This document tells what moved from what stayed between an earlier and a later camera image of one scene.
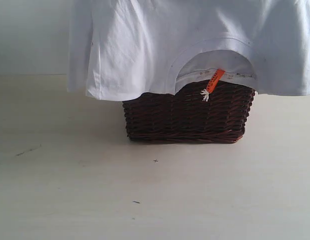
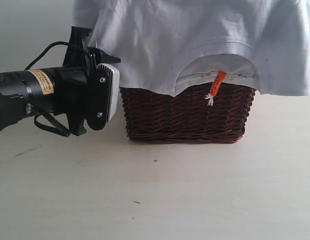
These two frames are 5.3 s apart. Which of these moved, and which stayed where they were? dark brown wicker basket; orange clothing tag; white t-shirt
Moved: orange clothing tag
Stayed: white t-shirt; dark brown wicker basket
